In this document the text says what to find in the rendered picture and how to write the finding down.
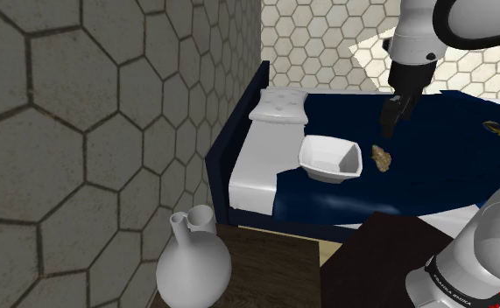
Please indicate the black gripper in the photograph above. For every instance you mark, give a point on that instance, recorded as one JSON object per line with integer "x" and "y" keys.
{"x": 409, "y": 79}

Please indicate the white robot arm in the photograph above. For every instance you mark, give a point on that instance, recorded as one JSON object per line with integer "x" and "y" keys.
{"x": 420, "y": 34}

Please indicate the tan lumpy object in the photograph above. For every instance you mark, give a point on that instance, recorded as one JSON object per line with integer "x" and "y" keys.
{"x": 381, "y": 158}

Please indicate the bed with navy blanket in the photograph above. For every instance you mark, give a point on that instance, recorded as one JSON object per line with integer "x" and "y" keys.
{"x": 424, "y": 170}

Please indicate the white square bowl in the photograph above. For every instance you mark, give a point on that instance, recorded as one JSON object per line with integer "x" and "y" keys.
{"x": 330, "y": 158}

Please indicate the blue and yellow small object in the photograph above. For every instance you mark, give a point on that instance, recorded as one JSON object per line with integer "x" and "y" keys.
{"x": 496, "y": 127}

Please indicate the white pillow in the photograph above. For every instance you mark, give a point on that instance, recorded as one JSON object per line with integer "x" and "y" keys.
{"x": 280, "y": 105}

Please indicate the dark robot stand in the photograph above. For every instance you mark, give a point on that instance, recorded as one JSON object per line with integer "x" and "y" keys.
{"x": 373, "y": 264}

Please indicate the dark wooden nightstand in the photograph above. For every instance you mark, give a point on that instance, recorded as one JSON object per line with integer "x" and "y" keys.
{"x": 271, "y": 273}

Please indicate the white round vase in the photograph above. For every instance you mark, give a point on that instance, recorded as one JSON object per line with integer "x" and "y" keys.
{"x": 193, "y": 264}

